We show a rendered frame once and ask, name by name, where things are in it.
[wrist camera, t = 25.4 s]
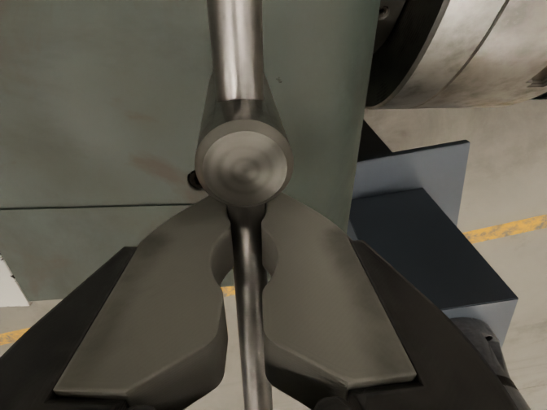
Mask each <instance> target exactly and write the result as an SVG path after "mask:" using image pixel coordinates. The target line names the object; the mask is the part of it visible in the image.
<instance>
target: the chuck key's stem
mask: <svg viewBox="0 0 547 410"><path fill-rule="evenodd" d="M293 168H294V157H293V154H292V150H291V146H290V143H289V141H288V139H287V135H286V132H285V129H284V128H283V125H282V121H281V118H280V116H279V114H278V109H277V107H276V105H275V102H274V98H273V95H272V94H271V91H270V88H269V84H268V82H267V80H266V77H265V74H264V100H263V101H262V100H251V99H238V100H230V101H224V102H217V97H216V89H215V81H214V72H213V73H212V75H211V76H210V80H209V82H208V91H207V96H206V100H205V104H204V110H203V118H202V122H201V127H200V131H199V140H198V144H197V149H196V153H195V173H196V176H197V178H198V180H199V183H200V185H201V186H202V187H203V189H204V190H205V191H206V192H207V193H208V194H209V195H210V196H212V197H213V198H214V199H216V200H217V201H219V202H221V203H224V204H226V205H230V206H233V207H254V206H258V205H261V204H263V203H267V202H268V201H270V200H272V199H273V198H275V197H277V196H278V195H279V194H280V193H281V192H282V191H283V190H284V189H285V188H286V186H287V184H288V183H289V181H290V179H291V175H292V173H293Z"/></svg>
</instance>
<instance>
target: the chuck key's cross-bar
mask: <svg viewBox="0 0 547 410"><path fill-rule="evenodd" d="M207 8H208V23H209V32H210V40H211V48H212V64H213V72H214V81H215V89H216V97H217V102H224V101H230V100H238V99H251V100H262V101H263V100H264V72H263V24H262V0H207ZM227 211H228V218H229V220H230V225H231V235H232V244H233V253H234V267H233V271H234V290H235V300H236V311H237V321H238V340H239V350H240V360H241V370H242V380H243V400H244V410H273V397H272V385H271V384H270V383H269V381H268V379H267V377H266V375H265V356H264V339H263V312H262V292H263V289H264V288H265V286H266V285H267V284H268V278H267V270H266V269H265V268H264V267H263V264H262V240H261V221H262V220H263V219H264V217H265V203H263V204H261V205H258V206H254V207H233V206H230V205H227Z"/></svg>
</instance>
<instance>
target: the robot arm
mask: <svg viewBox="0 0 547 410"><path fill-rule="evenodd" d="M261 240H262V264H263V267H264V268H265V269H266V270H267V272H268V273H269V274H270V276H271V279H270V281H269V282H268V284H267V285H266V286H265V288H264V289H263V292H262V312H263V339H264V356H265V375H266V377H267V379H268V381H269V383H270V384H271V385H272V386H274V387H275V388H277V389H279V390H280V391H282V392H283V393H285V394H287V395H289V396H290V397H292V398H293V399H295V400H297V401H299V402H300V403H302V404H303V405H305V406H306V407H308V408H310V409H311V410H531V408H530V407H529V405H528V404H527V402H526V400H525V399H524V397H523V396H522V395H521V393H520V392H519V390H518V388H517V387H516V385H515V384H514V383H513V381H512V380H511V378H510V375H509V372H508V369H507V366H506V363H505V358H504V356H503V353H502V349H501V345H500V342H499V340H498V338H497V336H496V335H495V334H494V333H493V331H492V329H491V328H490V327H489V325H487V324H486V323H485V322H483V321H481V320H478V319H475V318H469V317H456V318H450V319H449V318H448V317H447V316H446V315H445V314H444V313H443V312H442V311H441V310H440V309H439V308H438V307H437V306H436V305H435V304H434V303H433V302H432V301H430V300H429V299H428V298H427V297H426V296H425V295H424V294H423V293H421V292H420V291H419V290H418V289H417V288H416V287H415V286H414V285H412V284H411V283H410V282H409V281H408V280H407V279H406V278H405V277H403V276H402V275H401V274H400V273H399V272H398V271H397V270H396V269H394V268H393V267H392V266H391V265H390V264H389V263H388V262H387V261H386V260H385V259H384V258H383V257H382V256H381V255H380V254H378V253H377V252H376V251H375V250H374V249H373V248H372V247H371V246H369V245H368V244H367V243H366V242H365V241H364V240H356V241H353V240H352V239H351V238H350V237H349V236H348V235H347V234H346V233H345V232H344V231H343V230H342V229H341V228H339V227H338V226H337V225H336V224H334V223H333V222H332V221H330V220H329V219H327V218H326V217H324V216H323V215H322V214H320V213H318V212H316V211H315V210H313V209H312V208H311V207H308V206H306V205H304V204H303V203H301V202H299V201H297V200H296V199H294V198H292V197H290V196H288V195H287V194H284V193H283V192H281V193H280V194H279V195H278V196H277V197H275V198H273V199H272V200H270V201H268V202H267V203H265V217H264V219H263V220H262V221H261ZM233 267H234V253H233V244H232V235H231V225H230V220H229V218H228V211H227V205H226V204H224V203H221V202H219V201H217V200H216V199H214V198H213V197H212V196H210V195H209V196H208V197H206V198H204V199H202V200H200V201H198V202H197V203H195V204H193V205H192V206H190V207H188V208H186V209H185V210H183V211H181V212H179V213H178V214H176V215H175V216H173V217H171V218H170V219H168V220H167V221H165V222H164V223H163V224H162V225H160V226H159V227H158V228H157V229H155V230H154V231H153V232H152V233H150V234H149V235H148V236H147V237H146V238H145V239H143V240H142V241H141V242H140V243H139V244H138V245H137V246H136V247H135V246H124V247H123V248H122V249H120V250H119V251H118V252H117V253H116V254H114V255H113V256H112V257H111V258H110V259H109V260H108V261H107V262H106V263H105V264H103V265H102V266H101V267H100V268H99V269H98V270H96V271H95V272H94V273H93V274H92V275H90V276H89V277H88V278H87V279H86V280H85V281H83V282H82V283H81V284H80V285H79V286H78V287H77V288H76V289H75V290H74V291H72V292H71V293H70V294H69V295H68V296H66V297H65V298H64V299H63V300H62V301H61V302H59V303H58V304H57V305H56V306H55V307H53V308H52V309H51V310H50V311H49V312H48V313H47V314H45V315H44V317H42V318H41V319H40V320H39V321H38V322H37V323H35V324H34V325H33V326H32V327H31V328H30V329H29V330H28V331H26V332H25V333H24V334H23V335H22V336H21V337H20V338H19V339H18V340H17V341H16V342H15V343H14V344H13V345H12V346H11V347H10V348H9V349H8V350H7V351H6V352H5V353H4V354H3V355H2V356H1V357H0V410H183V409H185V408H187V407H189V406H190V405H192V404H193V403H194V402H196V401H197V400H199V399H201V398H202V397H204V396H205V395H206V394H208V393H209V392H211V391H212V390H214V389H215V388H217V387H218V385H219V384H220V383H221V381H222V379H223V377H224V373H225V360H226V353H227V346H228V332H227V325H226V318H225V305H224V299H223V292H222V289H221V288H220V285H221V283H222V281H223V279H224V278H225V276H226V275H227V273H228V272H229V271H230V270H231V269H232V268H233Z"/></svg>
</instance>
